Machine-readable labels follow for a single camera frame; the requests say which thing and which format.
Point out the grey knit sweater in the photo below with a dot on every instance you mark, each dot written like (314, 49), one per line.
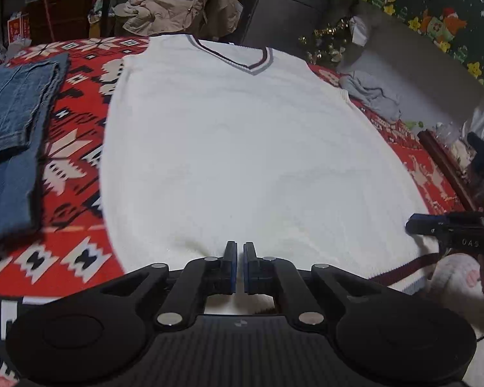
(373, 93)

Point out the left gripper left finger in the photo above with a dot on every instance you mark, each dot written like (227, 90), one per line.
(191, 287)

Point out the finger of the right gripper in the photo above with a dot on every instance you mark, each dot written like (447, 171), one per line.
(425, 224)

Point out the folded blue jeans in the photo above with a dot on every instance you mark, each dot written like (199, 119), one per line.
(27, 94)

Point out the small christmas tree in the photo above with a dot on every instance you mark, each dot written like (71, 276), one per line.
(326, 46)

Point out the beige jacket on chair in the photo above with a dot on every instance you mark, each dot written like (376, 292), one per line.
(201, 18)

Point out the dark wooden side table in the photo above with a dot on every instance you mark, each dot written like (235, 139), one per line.
(467, 184)

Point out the grey refrigerator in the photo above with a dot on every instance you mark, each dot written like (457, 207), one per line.
(280, 24)

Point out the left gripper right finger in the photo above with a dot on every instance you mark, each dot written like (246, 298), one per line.
(281, 280)

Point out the white knit sweater vest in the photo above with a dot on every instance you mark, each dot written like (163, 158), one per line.
(207, 143)

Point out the red christmas pattern blanket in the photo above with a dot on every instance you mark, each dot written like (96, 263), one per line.
(72, 253)

